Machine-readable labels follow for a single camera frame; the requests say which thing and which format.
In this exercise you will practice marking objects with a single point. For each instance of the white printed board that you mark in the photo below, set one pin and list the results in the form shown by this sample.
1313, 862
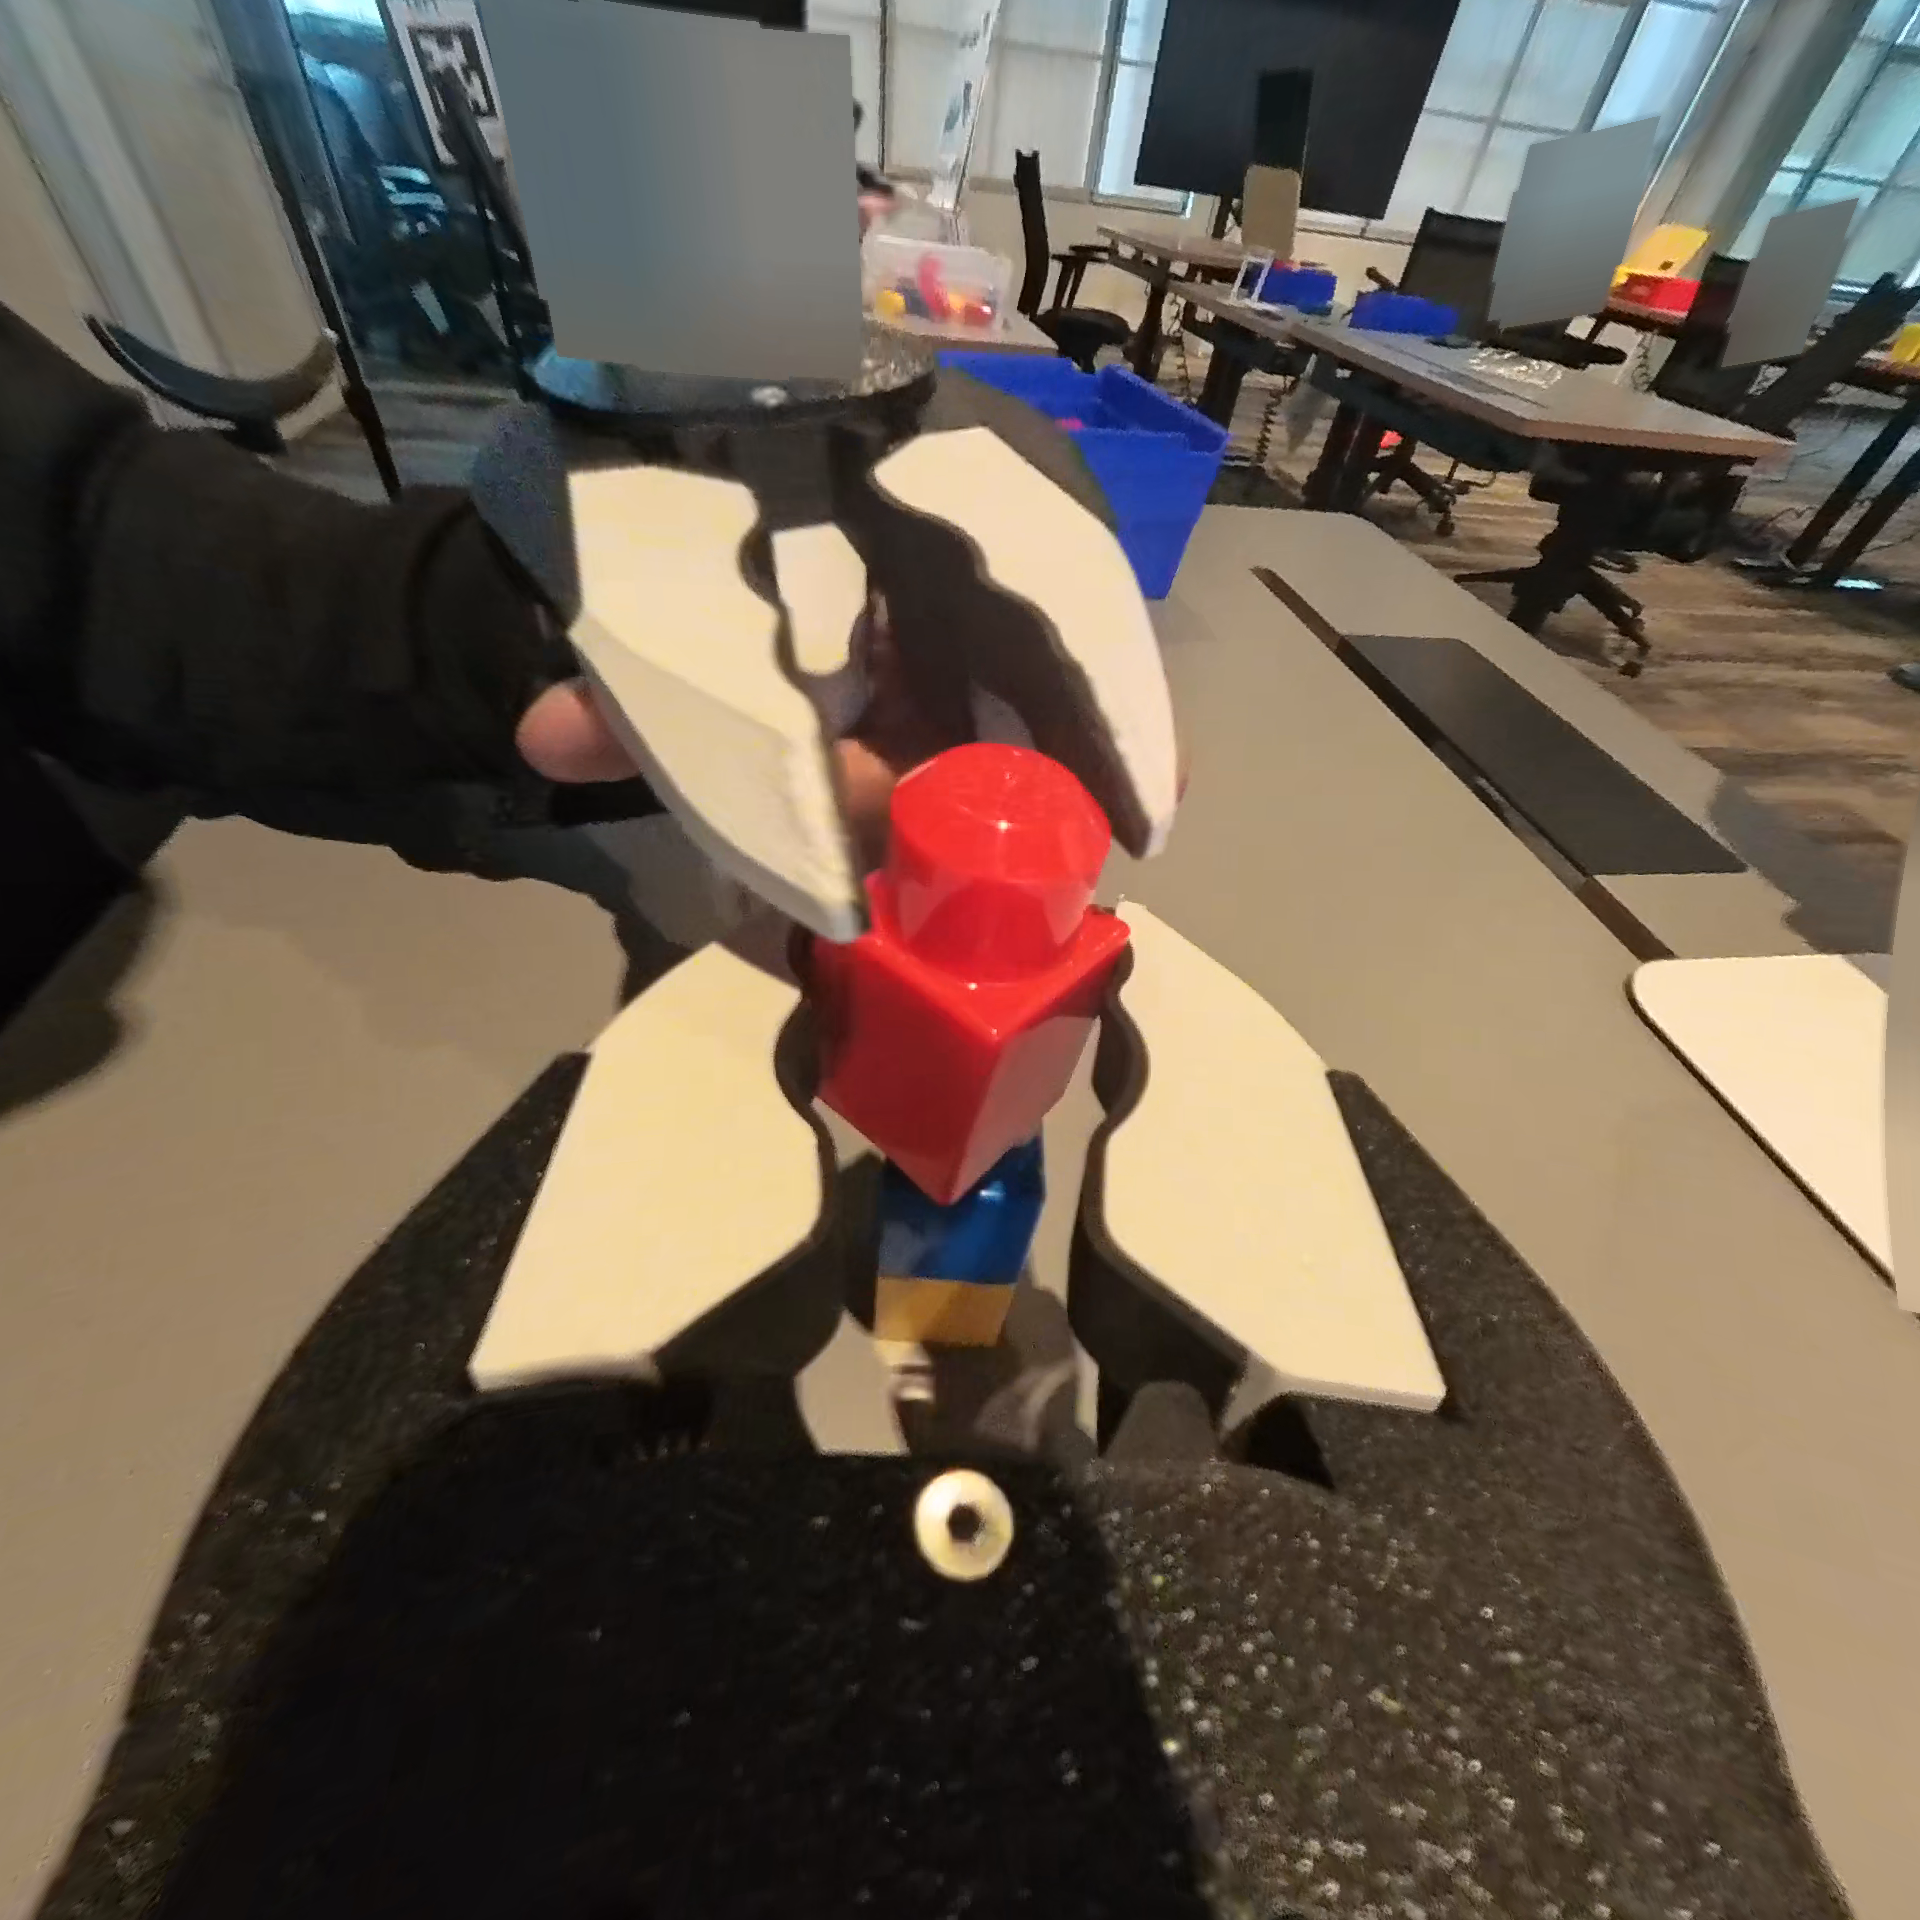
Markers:
961, 106

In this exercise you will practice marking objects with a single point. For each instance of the white desk mat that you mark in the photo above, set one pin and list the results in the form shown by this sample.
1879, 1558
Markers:
1772, 1066

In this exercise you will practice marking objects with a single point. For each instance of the yellow mega block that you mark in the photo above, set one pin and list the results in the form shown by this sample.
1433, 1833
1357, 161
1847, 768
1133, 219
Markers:
940, 1309

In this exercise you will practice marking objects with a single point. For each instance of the black monitor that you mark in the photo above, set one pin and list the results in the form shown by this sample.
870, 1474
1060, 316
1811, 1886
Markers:
1352, 90

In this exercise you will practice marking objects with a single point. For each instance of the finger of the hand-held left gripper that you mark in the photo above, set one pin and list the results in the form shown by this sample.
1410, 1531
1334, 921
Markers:
691, 662
1068, 599

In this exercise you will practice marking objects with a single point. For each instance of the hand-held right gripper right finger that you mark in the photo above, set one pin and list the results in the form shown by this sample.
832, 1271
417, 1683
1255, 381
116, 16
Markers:
1261, 1201

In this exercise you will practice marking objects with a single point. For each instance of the blue plastic bin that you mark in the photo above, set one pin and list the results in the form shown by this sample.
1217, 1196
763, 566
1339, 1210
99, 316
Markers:
1156, 495

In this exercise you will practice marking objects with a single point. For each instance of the small blue bin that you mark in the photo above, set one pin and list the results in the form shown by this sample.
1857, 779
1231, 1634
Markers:
1298, 290
1409, 316

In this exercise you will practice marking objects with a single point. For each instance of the black office chair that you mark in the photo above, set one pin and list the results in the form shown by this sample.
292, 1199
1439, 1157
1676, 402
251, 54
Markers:
1049, 257
1439, 264

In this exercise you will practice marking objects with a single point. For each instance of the black desk mat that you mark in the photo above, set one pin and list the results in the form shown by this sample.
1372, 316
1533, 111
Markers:
1545, 765

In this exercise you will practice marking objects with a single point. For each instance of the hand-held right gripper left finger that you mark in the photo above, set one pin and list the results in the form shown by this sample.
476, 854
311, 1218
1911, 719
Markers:
644, 1201

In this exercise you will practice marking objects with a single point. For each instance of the background office desk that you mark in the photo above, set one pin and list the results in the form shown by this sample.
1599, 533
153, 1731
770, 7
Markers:
1576, 406
1169, 250

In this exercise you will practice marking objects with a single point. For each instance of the red mega block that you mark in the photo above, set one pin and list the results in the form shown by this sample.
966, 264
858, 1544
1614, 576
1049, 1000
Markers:
961, 1034

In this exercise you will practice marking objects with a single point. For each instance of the person's left forearm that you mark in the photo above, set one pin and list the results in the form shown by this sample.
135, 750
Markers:
271, 629

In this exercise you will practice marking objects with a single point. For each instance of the blue mega block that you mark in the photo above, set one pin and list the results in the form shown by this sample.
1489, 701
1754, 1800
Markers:
969, 1232

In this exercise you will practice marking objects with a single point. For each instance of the clear box of toy blocks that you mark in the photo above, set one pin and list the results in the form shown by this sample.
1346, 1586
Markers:
940, 285

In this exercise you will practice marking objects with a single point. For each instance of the black-and-white tag sign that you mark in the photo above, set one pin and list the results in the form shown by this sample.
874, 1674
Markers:
444, 74

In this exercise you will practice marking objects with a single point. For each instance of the red and yellow bin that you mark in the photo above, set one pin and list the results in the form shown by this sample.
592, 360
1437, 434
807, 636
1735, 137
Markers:
1664, 272

